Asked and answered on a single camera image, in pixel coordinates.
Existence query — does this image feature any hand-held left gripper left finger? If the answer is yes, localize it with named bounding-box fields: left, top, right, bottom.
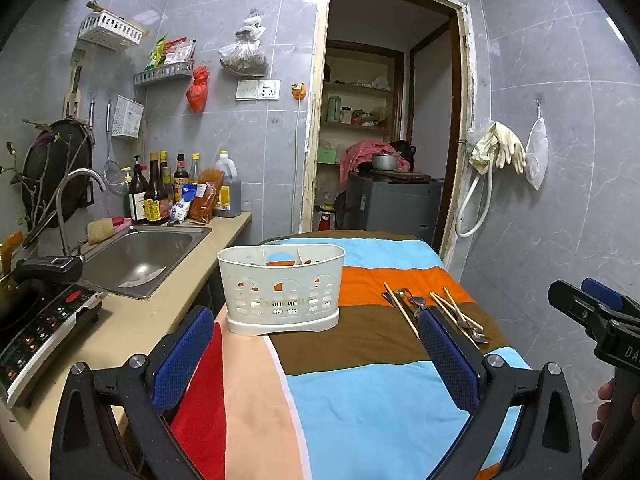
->
left=50, top=305, right=216, bottom=480

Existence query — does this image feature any white power cable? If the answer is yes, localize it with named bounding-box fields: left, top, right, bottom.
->
left=294, top=99, right=307, bottom=233

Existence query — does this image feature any hanging wooden spatula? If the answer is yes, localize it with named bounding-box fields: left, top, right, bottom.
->
left=62, top=49, right=86, bottom=120

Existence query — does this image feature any wooden chopstick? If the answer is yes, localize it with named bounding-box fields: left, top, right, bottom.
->
left=430, top=292, right=477, bottom=337
left=443, top=287, right=472, bottom=322
left=384, top=283, right=421, bottom=339

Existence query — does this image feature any black induction cooker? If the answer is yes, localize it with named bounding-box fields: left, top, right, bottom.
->
left=0, top=285, right=108, bottom=408

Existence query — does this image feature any black hanging wok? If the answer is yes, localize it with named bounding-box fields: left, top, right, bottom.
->
left=22, top=119, right=95, bottom=228

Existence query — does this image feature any blue white bag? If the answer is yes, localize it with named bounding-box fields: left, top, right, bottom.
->
left=170, top=183, right=198, bottom=223

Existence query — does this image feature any pink cloth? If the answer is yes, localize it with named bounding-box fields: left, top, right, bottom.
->
left=340, top=141, right=398, bottom=186

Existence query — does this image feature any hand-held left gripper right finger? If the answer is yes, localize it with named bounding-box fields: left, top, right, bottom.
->
left=417, top=307, right=583, bottom=480

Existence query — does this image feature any cream rubber glove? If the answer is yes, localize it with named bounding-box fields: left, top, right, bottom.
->
left=492, top=121, right=527, bottom=175
left=468, top=127, right=501, bottom=175

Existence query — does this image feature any clear plastic bag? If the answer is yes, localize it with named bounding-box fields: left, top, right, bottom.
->
left=218, top=8, right=267, bottom=77

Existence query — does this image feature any person's right hand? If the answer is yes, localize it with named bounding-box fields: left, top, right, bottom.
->
left=591, top=379, right=617, bottom=442

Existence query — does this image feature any wooden board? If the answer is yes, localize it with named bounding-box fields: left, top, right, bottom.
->
left=370, top=169, right=431, bottom=183

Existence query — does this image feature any dark sauce bottle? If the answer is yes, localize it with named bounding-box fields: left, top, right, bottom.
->
left=159, top=150, right=175, bottom=196

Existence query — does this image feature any white hose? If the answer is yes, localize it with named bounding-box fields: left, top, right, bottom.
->
left=455, top=157, right=496, bottom=238

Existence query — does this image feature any pan with black handle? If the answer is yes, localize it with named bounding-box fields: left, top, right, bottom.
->
left=0, top=256, right=85, bottom=326

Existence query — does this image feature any small white wall basket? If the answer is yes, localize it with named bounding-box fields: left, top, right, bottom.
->
left=111, top=95, right=146, bottom=140

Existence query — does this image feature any dark pump bottle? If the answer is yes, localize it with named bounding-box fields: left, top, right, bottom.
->
left=127, top=155, right=149, bottom=225

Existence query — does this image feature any worn door frame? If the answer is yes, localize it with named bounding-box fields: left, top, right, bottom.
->
left=300, top=0, right=476, bottom=271

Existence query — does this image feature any orange noodle packet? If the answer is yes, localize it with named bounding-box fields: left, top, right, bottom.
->
left=189, top=169, right=221, bottom=225

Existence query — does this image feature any steel sink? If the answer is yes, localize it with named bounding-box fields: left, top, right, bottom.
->
left=80, top=225, right=213, bottom=301

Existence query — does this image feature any grey wall shelf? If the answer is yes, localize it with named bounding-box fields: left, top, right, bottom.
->
left=133, top=60, right=196, bottom=87

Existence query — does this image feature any striped multicolour cloth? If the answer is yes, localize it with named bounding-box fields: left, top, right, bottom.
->
left=170, top=230, right=531, bottom=480

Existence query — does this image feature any hanging wire strainer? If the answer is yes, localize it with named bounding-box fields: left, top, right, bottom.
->
left=103, top=101, right=130, bottom=197

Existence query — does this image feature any black bag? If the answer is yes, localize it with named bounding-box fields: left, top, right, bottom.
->
left=390, top=140, right=417, bottom=173

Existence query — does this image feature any wooden shelf unit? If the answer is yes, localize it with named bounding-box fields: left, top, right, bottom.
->
left=320, top=40, right=406, bottom=211

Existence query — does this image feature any red seasoning packet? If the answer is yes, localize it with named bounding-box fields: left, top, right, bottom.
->
left=162, top=37, right=196, bottom=66

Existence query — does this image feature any grey cabinet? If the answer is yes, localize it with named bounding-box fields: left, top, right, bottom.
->
left=345, top=172, right=443, bottom=251

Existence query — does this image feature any dried branch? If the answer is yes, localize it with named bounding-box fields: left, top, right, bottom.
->
left=0, top=119, right=96, bottom=231

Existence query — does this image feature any white plastic utensil basket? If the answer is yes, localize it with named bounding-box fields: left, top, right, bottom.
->
left=217, top=244, right=347, bottom=337

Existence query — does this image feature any green seasoning packet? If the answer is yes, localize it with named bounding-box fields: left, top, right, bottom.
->
left=145, top=36, right=167, bottom=71

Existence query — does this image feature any row of sauce bottles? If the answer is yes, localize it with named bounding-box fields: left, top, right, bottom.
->
left=144, top=152, right=168, bottom=223

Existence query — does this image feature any red label sauce bottle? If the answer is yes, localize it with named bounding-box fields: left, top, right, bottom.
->
left=172, top=154, right=190, bottom=192

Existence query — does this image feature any yellow sponge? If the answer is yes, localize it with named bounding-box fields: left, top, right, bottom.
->
left=87, top=219, right=117, bottom=243

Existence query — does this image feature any large white wall basket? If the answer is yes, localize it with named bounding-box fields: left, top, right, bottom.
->
left=77, top=10, right=148, bottom=52

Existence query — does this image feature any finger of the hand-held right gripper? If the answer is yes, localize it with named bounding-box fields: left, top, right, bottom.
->
left=580, top=277, right=640, bottom=318
left=547, top=280, right=608, bottom=333

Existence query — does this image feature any steel faucet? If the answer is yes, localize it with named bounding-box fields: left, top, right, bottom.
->
left=22, top=169, right=108, bottom=261

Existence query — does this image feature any large vinegar jug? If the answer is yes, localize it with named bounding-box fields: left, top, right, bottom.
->
left=210, top=151, right=242, bottom=218

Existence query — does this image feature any red plastic bag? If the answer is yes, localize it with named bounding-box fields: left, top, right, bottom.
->
left=186, top=66, right=210, bottom=113

